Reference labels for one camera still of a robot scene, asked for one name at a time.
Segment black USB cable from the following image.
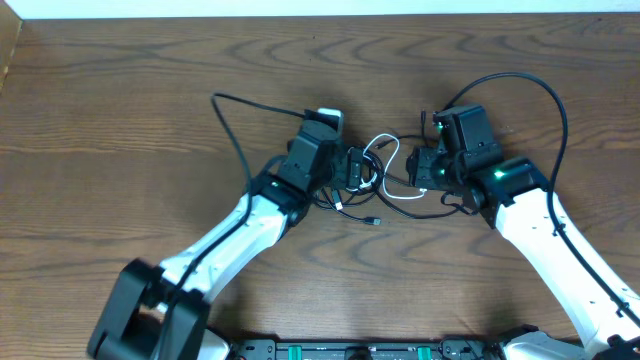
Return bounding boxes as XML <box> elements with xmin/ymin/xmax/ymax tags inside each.
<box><xmin>312</xmin><ymin>110</ymin><xmax>461</xmax><ymax>227</ymax></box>

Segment right camera cable black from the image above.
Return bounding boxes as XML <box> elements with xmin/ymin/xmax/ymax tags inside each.
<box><xmin>444</xmin><ymin>72</ymin><xmax>639</xmax><ymax>327</ymax></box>

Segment white USB cable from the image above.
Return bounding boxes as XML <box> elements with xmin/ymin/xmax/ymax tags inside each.
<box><xmin>357</xmin><ymin>133</ymin><xmax>429</xmax><ymax>201</ymax></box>

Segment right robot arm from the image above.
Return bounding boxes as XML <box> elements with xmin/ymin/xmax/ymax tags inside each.
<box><xmin>406</xmin><ymin>104</ymin><xmax>639</xmax><ymax>359</ymax></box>

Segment camera cable black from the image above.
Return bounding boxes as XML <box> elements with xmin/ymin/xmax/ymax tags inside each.
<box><xmin>154</xmin><ymin>92</ymin><xmax>307</xmax><ymax>360</ymax></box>
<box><xmin>444</xmin><ymin>72</ymin><xmax>639</xmax><ymax>327</ymax></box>

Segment left camera cable black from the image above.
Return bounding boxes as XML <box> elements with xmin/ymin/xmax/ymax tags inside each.
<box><xmin>154</xmin><ymin>92</ymin><xmax>307</xmax><ymax>360</ymax></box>

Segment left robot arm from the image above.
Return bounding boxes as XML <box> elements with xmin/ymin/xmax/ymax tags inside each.
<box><xmin>87</xmin><ymin>109</ymin><xmax>346</xmax><ymax>359</ymax></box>

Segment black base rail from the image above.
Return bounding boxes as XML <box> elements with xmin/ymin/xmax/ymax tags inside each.
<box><xmin>227</xmin><ymin>337</ymin><xmax>505</xmax><ymax>360</ymax></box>

